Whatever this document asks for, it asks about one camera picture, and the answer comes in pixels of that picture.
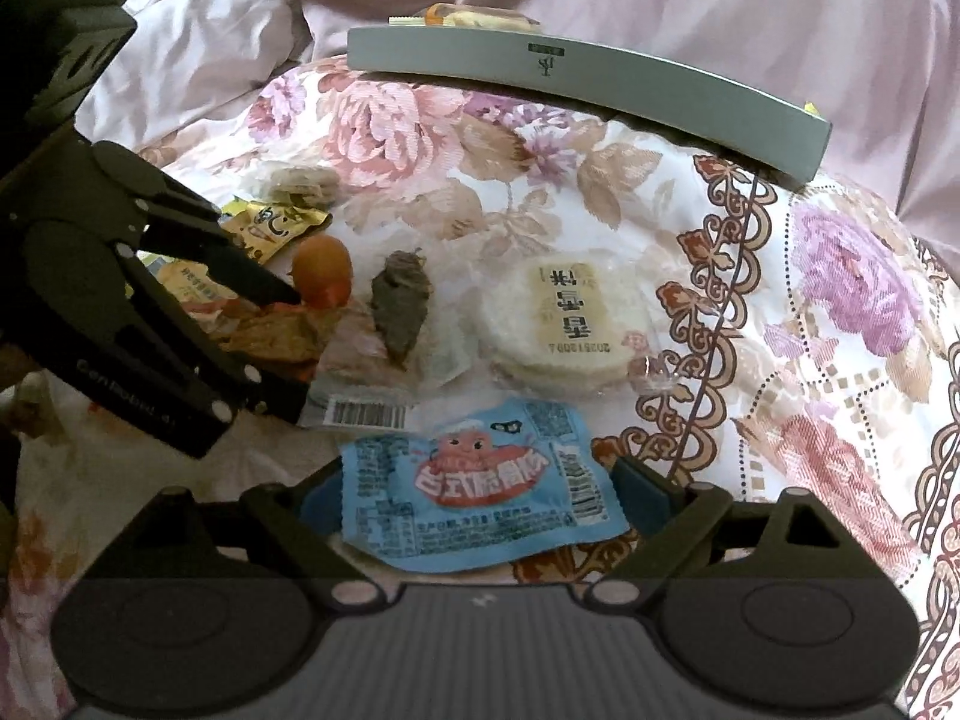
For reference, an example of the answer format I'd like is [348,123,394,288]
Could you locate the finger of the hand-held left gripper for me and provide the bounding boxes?
[118,244,313,428]
[81,139,302,310]

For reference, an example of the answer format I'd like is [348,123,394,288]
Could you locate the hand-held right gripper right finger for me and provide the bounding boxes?
[585,456,852,612]

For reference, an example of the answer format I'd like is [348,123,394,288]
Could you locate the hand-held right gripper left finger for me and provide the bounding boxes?
[139,460,385,612]

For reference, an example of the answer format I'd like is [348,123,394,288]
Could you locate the brown snack packet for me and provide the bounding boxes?
[221,304,335,385]

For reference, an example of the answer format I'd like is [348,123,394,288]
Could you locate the orange egg snack packet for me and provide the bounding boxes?
[290,234,355,310]

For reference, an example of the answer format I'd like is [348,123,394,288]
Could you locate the blue snack packet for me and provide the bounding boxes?
[340,400,632,577]

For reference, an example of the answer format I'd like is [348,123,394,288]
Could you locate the round rice cracker packet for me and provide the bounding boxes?
[471,253,665,397]

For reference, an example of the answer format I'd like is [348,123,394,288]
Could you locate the grey box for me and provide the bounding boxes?
[346,24,834,185]

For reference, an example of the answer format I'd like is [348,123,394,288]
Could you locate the yellow snack packet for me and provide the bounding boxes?
[223,197,332,265]
[141,255,242,317]

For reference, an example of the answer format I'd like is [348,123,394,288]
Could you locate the small round biscuit packet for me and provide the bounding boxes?
[268,165,344,209]

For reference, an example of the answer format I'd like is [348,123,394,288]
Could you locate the dark dried snack clear packet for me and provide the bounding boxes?
[306,249,470,432]

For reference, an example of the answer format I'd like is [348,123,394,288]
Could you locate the floral bedsheet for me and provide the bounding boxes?
[11,52,960,720]

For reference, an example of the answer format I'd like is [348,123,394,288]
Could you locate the cream cake snack packet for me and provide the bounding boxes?
[385,3,542,36]

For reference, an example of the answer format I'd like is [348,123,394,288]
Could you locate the pink quilt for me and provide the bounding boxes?
[73,0,960,241]

